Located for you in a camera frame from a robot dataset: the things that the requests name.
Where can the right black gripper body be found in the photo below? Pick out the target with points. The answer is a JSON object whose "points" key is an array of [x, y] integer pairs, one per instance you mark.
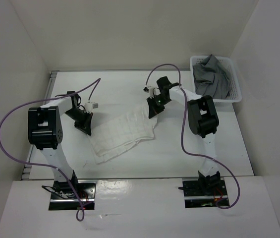
{"points": [[161, 99]]}

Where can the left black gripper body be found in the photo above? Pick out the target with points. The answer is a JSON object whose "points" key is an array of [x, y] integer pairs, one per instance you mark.
{"points": [[75, 113]]}

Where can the white pleated skirt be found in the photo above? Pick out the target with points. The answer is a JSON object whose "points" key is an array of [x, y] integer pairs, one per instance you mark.
{"points": [[119, 135]]}

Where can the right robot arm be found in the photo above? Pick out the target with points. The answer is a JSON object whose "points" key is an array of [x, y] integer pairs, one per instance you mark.
{"points": [[201, 115]]}

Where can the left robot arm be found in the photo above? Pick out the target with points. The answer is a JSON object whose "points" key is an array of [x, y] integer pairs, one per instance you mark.
{"points": [[46, 134]]}

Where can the grey skirt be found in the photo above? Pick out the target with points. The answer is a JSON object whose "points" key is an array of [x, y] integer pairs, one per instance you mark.
{"points": [[211, 78]]}

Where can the white plastic basket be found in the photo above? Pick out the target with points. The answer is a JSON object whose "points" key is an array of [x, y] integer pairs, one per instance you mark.
{"points": [[235, 92]]}

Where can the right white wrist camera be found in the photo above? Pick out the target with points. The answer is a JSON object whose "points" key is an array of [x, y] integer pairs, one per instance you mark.
{"points": [[151, 91]]}

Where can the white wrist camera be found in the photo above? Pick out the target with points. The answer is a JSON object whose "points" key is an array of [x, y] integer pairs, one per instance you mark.
{"points": [[90, 106], [151, 91]]}

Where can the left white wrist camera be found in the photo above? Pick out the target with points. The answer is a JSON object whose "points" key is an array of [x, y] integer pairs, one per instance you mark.
{"points": [[90, 106]]}

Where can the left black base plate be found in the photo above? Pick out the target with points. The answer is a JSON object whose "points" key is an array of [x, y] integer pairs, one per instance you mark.
{"points": [[63, 200]]}

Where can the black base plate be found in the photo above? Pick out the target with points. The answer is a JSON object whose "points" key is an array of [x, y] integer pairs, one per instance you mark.
{"points": [[195, 197], [63, 200]]}

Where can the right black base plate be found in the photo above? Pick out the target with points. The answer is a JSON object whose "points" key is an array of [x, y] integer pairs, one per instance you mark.
{"points": [[195, 197]]}

